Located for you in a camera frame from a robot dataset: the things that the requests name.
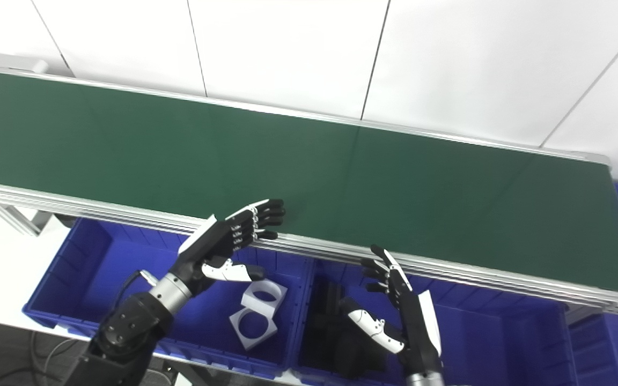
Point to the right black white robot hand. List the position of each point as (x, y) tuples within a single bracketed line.
[(419, 327)]

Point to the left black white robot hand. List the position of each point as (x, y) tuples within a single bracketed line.
[(218, 238)]

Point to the white square part round hole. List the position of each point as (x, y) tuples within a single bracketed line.
[(236, 324), (279, 292)]

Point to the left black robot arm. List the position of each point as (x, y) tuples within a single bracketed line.
[(132, 321)]

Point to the blue plastic bin black parts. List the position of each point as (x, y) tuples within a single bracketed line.
[(491, 343)]

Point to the green conveyor belt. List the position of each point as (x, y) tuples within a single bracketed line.
[(126, 214), (287, 171)]

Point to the blue plastic bin white parts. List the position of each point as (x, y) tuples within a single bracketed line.
[(94, 279)]

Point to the aluminium conveyor leg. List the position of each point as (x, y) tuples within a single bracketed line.
[(16, 220)]

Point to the grey conveyor end box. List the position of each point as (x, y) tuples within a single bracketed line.
[(16, 63)]

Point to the black parts pile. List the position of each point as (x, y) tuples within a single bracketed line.
[(341, 343)]

